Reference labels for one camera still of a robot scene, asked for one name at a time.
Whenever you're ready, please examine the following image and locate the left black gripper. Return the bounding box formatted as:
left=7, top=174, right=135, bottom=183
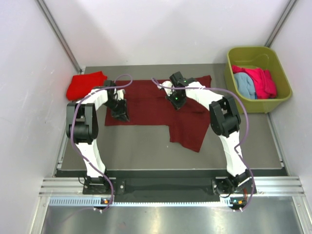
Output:
left=103, top=98, right=129, bottom=122

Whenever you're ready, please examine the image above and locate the dark red t-shirt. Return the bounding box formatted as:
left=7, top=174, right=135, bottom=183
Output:
left=105, top=80, right=210, bottom=153

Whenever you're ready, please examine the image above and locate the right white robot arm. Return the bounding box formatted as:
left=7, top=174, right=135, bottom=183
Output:
left=162, top=72, right=255, bottom=195

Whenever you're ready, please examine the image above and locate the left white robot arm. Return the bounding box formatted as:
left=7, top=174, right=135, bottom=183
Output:
left=66, top=80, right=130, bottom=194

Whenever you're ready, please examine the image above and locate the folded bright red t-shirt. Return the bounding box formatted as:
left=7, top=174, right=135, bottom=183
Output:
left=66, top=71, right=107, bottom=101

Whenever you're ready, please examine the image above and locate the light blue garment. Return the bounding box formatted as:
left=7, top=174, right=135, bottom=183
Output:
left=234, top=72, right=256, bottom=99

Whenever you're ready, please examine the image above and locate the pink garment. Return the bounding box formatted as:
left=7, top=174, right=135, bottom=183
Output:
left=232, top=65, right=277, bottom=99

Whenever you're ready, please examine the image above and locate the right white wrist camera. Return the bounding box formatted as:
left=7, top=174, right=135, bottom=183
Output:
left=157, top=81, right=173, bottom=96

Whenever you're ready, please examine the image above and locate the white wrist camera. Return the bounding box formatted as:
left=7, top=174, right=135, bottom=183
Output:
left=157, top=81, right=173, bottom=96
left=116, top=89, right=126, bottom=100

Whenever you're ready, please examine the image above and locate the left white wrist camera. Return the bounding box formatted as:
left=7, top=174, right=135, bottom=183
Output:
left=116, top=89, right=126, bottom=100

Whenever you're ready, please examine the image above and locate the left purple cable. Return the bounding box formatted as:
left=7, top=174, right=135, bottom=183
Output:
left=69, top=73, right=134, bottom=213

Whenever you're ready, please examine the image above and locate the purple cable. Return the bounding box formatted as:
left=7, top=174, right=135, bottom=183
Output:
left=69, top=73, right=134, bottom=213
left=151, top=77, right=255, bottom=212

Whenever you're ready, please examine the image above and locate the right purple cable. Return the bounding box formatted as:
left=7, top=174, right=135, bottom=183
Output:
left=151, top=77, right=255, bottom=212

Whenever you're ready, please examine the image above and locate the aluminium front rail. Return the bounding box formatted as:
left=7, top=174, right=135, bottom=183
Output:
left=39, top=176, right=304, bottom=196

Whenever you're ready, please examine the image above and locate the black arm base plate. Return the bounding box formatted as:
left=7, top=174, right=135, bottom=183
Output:
left=78, top=177, right=256, bottom=196

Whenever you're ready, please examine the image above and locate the grey slotted cable duct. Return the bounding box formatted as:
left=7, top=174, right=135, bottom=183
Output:
left=49, top=196, right=243, bottom=207

